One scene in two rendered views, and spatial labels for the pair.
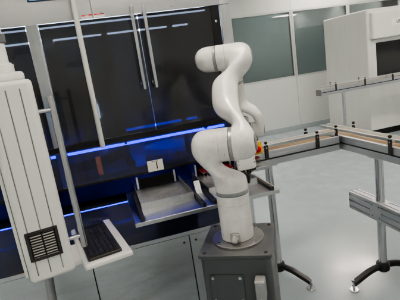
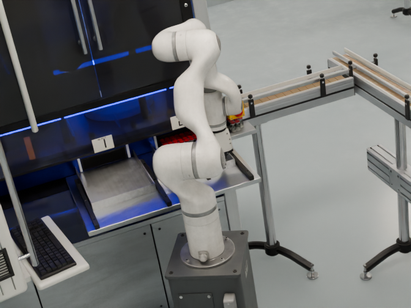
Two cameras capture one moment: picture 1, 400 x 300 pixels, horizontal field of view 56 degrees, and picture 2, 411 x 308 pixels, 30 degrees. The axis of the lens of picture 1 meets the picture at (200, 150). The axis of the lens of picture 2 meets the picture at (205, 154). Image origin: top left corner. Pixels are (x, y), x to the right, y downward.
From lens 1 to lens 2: 124 cm
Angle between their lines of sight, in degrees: 15
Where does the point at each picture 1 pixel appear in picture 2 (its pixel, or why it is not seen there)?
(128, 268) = not seen: hidden behind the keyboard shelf
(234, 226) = (202, 244)
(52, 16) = not seen: outside the picture
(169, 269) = (126, 267)
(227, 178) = (193, 198)
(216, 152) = (181, 173)
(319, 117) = not seen: outside the picture
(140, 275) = (91, 276)
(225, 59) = (188, 53)
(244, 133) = (210, 154)
